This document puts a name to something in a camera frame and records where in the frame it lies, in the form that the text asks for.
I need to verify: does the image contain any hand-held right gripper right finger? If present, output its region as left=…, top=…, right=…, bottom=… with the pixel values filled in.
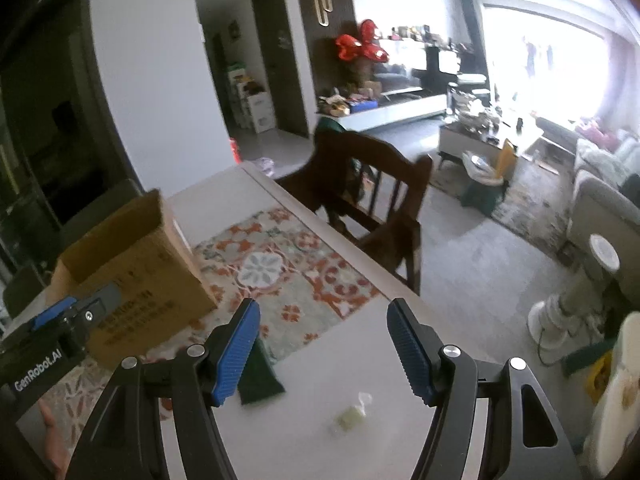
left=386, top=297, right=583, bottom=480

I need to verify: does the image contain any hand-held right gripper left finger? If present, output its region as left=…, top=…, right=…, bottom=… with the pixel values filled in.
left=70, top=297, right=262, bottom=480

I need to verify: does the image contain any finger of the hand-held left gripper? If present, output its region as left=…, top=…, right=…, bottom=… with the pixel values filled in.
left=62, top=284, right=123, bottom=356
left=31, top=297, right=78, bottom=332

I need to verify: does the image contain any dark green snack packet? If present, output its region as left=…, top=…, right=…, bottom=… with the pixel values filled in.
left=237, top=337, right=287, bottom=407

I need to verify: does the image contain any brown cardboard box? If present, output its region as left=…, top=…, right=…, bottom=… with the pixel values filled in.
left=50, top=189, right=220, bottom=371

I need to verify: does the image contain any pale green candy clear wrapper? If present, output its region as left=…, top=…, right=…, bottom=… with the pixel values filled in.
left=330, top=391, right=373, bottom=433

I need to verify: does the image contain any person's left hand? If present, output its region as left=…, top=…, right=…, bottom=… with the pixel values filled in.
left=40, top=400, right=72, bottom=480

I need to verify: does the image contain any grey dining chair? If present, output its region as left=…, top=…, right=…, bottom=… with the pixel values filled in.
left=60, top=178, right=143, bottom=241
left=2, top=265, right=46, bottom=318

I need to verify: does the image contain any patterned table mat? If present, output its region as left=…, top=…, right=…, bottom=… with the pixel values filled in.
left=30, top=207, right=391, bottom=466

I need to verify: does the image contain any green stool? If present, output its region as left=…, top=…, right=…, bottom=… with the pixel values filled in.
left=460, top=150, right=516, bottom=211

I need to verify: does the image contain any dark glass door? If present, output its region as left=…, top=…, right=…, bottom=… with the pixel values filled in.
left=0, top=0, right=131, bottom=261

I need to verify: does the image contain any patterned floor rug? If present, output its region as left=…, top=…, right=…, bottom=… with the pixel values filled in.
left=430, top=155, right=576, bottom=256

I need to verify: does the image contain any dark wooden chair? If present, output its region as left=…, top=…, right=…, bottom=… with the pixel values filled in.
left=275, top=127, right=435, bottom=297

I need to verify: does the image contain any yellow bag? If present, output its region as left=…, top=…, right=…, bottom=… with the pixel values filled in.
left=495, top=137, right=518, bottom=181

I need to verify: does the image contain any coffee table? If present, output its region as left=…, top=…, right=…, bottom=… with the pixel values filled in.
left=437, top=110, right=546, bottom=171

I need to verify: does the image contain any light grey sofa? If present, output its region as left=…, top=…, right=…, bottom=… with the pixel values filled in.
left=565, top=117, right=640, bottom=271

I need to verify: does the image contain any white low cabinet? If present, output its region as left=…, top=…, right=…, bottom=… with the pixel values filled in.
left=315, top=87, right=451, bottom=133

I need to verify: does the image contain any stack of white boxes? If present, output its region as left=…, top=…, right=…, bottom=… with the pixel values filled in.
left=227, top=62, right=277, bottom=134

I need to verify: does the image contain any dark wooden door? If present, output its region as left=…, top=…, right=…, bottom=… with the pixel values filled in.
left=252, top=0, right=311, bottom=136

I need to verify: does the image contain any red bow balloon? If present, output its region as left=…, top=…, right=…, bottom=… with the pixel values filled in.
left=335, top=19, right=391, bottom=65

